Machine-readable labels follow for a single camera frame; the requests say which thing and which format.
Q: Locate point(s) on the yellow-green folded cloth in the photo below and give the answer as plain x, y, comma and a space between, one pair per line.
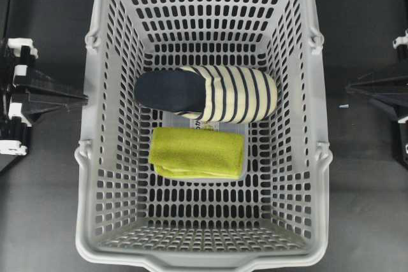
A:
184, 153

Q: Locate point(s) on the grey plastic shopping basket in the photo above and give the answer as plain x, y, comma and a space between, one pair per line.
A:
276, 214

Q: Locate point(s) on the navy striped cream slipper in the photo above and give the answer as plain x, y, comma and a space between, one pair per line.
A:
228, 94

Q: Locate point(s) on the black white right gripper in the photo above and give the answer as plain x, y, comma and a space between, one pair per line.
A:
390, 91

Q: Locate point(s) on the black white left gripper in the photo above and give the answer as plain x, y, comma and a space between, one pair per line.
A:
38, 94

